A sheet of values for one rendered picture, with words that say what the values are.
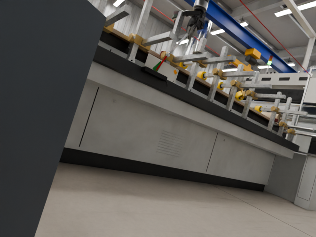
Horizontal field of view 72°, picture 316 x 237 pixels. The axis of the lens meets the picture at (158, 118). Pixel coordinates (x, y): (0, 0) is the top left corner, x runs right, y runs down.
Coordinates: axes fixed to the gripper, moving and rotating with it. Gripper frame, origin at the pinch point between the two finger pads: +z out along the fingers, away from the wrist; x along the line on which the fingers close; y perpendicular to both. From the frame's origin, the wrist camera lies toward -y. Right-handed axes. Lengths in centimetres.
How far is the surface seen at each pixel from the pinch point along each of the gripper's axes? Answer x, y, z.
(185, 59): -7.0, -2.8, 17.4
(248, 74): -18, 47, 7
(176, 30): 6.0, -6.7, -2.2
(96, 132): 28, -28, 77
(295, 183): 4, 236, 77
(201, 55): -20.6, -2.8, 16.1
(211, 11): 258, 239, -235
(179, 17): 6.0, -7.0, -11.3
